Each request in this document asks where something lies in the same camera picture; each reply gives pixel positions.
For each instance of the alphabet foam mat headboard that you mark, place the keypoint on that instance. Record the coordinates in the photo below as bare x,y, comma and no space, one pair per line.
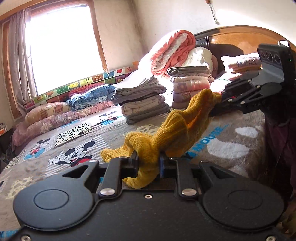
61,94

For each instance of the wooden headboard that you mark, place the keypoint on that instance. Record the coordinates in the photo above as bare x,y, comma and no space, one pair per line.
235,40

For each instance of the pink pastel folded clothes stack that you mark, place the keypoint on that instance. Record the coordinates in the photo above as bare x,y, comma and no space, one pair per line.
196,73

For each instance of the floral beige pillow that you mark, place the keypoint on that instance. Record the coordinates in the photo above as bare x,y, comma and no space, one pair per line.
43,111

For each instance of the yellow knit sweater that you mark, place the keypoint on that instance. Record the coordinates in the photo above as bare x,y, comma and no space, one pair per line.
177,134

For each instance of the purple floral long pillow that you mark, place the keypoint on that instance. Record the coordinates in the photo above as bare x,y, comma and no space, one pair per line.
24,133

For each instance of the dark grey folded garment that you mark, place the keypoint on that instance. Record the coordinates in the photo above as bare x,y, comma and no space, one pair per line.
145,114

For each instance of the Mickey Mouse bed blanket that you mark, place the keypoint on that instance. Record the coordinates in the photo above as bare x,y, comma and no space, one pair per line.
234,141

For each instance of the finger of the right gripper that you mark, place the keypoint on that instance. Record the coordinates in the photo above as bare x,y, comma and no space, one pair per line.
215,111

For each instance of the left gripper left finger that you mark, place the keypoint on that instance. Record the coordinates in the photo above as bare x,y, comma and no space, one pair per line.
117,170

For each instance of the coral pink rolled quilt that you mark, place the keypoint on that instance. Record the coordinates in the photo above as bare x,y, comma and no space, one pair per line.
173,52

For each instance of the cream floral folded garment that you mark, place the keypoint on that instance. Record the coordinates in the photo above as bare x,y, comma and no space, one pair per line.
138,106

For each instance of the grey window curtain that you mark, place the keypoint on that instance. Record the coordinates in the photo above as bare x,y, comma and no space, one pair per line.
20,59

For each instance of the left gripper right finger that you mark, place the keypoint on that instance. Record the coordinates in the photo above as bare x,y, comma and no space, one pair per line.
180,170

